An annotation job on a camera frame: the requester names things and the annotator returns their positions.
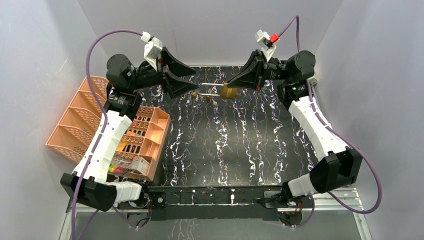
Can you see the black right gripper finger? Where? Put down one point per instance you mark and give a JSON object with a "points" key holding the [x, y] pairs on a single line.
{"points": [[255, 65], [246, 82]]}

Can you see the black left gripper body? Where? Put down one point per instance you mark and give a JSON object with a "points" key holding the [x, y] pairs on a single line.
{"points": [[163, 72]]}

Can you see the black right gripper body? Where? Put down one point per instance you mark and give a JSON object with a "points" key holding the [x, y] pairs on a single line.
{"points": [[276, 70]]}

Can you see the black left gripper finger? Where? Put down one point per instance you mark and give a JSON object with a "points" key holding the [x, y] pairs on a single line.
{"points": [[172, 68], [175, 86]]}

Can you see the large brass padlock shackle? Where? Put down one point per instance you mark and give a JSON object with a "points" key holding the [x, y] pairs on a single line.
{"points": [[221, 90]]}

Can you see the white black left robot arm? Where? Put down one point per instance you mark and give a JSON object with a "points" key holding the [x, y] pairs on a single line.
{"points": [[88, 184]]}

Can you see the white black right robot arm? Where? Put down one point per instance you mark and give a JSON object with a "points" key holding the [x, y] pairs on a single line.
{"points": [[338, 163]]}

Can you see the green white box in corner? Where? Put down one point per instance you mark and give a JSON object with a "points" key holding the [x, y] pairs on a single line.
{"points": [[313, 80]]}

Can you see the white red small box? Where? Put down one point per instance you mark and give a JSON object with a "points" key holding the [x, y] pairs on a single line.
{"points": [[140, 165]]}

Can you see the colourful marker set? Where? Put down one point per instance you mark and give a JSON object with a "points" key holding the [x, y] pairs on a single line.
{"points": [[119, 166]]}

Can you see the orange plastic desk organizer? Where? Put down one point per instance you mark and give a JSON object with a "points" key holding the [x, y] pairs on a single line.
{"points": [[145, 137]]}

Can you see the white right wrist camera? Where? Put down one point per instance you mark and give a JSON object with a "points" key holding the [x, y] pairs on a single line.
{"points": [[267, 43]]}

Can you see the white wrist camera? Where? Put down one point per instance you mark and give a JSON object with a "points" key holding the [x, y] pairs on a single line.
{"points": [[152, 49], [267, 43]]}

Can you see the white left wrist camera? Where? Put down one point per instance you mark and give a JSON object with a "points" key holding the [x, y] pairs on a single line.
{"points": [[152, 49]]}

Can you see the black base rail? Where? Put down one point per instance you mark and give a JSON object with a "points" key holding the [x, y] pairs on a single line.
{"points": [[266, 202]]}

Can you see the aluminium frame profile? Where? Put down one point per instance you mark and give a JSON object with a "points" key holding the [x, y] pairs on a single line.
{"points": [[343, 199]]}

